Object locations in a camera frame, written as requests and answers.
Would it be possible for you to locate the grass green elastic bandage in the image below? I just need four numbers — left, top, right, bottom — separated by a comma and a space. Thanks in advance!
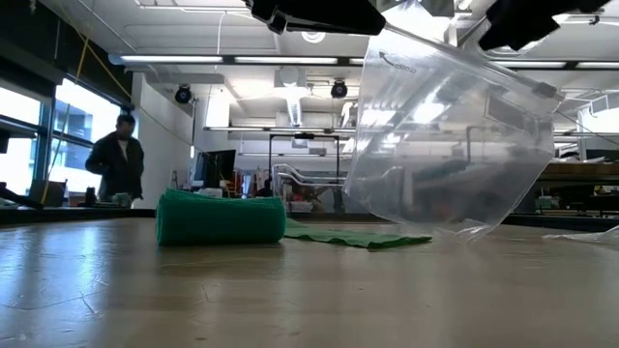
283, 217, 433, 250

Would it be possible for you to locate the teal elastic bandage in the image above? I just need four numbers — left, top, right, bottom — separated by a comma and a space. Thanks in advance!
155, 188, 288, 247

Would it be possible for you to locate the wooden workbench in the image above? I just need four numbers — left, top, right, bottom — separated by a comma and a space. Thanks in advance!
413, 160, 619, 214

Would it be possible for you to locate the clear plastic bin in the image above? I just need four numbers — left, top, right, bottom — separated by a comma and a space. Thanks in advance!
270, 162, 406, 217

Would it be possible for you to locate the black monitor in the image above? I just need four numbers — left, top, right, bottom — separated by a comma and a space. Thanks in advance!
192, 148, 238, 189

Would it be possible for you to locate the person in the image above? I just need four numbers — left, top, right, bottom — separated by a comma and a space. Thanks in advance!
85, 114, 145, 202

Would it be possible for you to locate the large window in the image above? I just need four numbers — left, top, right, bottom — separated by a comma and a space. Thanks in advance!
0, 79, 131, 209

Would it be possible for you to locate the cardboard box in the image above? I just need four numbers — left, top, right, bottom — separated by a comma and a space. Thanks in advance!
26, 178, 69, 209

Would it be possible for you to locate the black metal stand frame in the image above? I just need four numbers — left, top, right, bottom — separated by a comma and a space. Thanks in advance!
268, 132, 340, 188

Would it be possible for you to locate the black table frame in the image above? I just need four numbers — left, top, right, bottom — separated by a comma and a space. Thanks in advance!
0, 206, 619, 233

